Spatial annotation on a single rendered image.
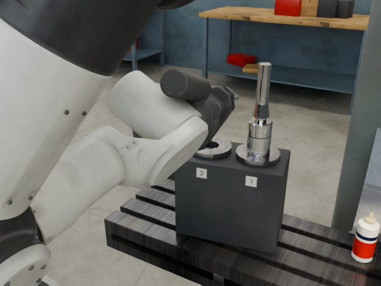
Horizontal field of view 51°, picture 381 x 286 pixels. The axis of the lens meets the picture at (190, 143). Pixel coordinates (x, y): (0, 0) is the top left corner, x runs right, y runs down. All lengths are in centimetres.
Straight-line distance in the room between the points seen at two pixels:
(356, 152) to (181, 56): 482
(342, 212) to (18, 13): 113
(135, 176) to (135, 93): 11
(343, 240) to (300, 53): 430
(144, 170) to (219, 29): 507
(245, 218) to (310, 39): 435
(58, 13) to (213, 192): 64
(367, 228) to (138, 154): 55
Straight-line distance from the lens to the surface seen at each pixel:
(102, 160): 42
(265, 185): 79
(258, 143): 79
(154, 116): 48
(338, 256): 91
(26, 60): 24
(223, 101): 67
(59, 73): 24
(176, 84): 47
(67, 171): 41
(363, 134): 115
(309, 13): 456
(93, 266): 226
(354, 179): 120
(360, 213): 111
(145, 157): 43
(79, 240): 244
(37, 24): 23
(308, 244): 92
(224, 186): 81
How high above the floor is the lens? 148
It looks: 25 degrees down
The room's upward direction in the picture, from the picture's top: straight up
